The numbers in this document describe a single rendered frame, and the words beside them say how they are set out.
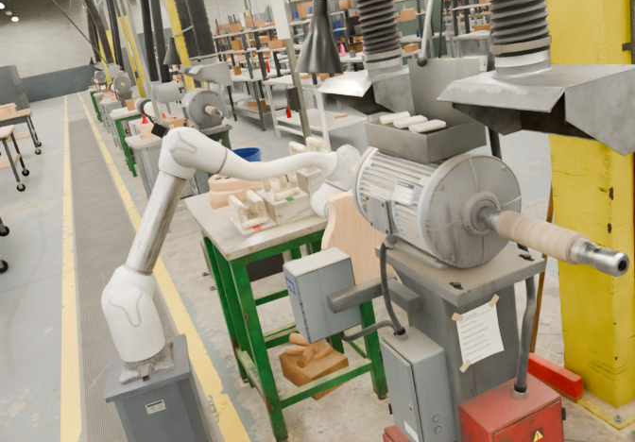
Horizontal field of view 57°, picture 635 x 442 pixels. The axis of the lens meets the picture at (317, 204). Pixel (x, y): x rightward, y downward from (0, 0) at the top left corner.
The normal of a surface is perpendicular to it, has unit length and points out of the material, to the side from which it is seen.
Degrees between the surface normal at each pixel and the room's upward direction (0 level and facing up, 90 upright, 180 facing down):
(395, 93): 90
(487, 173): 83
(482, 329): 90
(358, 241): 93
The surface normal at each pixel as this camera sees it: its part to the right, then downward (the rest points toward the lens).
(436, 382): 0.39, 0.22
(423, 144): -0.90, 0.29
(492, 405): -0.18, -0.93
